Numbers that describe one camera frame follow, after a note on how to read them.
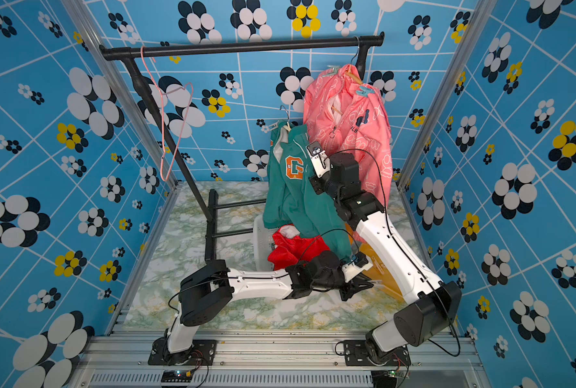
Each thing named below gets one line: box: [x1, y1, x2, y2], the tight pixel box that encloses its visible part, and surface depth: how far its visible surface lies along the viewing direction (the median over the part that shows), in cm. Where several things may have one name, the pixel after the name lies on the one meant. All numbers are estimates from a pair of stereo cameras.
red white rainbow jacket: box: [267, 224, 330, 270], surface depth 89 cm
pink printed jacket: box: [302, 64, 394, 210], surface depth 68 cm
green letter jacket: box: [262, 121, 353, 259], surface depth 84 cm
